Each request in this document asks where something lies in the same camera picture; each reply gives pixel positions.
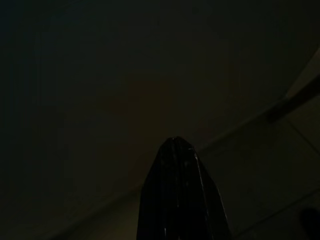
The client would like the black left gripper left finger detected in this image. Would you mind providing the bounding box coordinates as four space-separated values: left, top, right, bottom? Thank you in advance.
135 136 180 240

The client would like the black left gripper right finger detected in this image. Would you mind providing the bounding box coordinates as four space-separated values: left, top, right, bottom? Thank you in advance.
174 135 233 240

